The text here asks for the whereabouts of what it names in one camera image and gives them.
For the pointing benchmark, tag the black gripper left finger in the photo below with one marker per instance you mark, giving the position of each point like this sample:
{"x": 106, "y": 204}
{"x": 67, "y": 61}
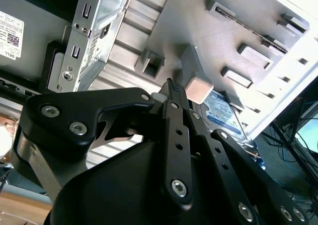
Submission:
{"x": 74, "y": 105}

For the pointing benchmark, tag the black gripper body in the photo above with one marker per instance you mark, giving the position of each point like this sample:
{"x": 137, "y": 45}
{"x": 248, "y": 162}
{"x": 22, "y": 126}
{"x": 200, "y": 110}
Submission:
{"x": 111, "y": 185}

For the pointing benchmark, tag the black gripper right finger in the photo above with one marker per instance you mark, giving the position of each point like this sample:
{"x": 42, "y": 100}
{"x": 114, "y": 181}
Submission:
{"x": 238, "y": 165}

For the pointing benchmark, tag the hard disk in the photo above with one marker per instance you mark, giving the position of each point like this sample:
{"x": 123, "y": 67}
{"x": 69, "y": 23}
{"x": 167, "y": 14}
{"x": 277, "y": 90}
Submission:
{"x": 221, "y": 108}

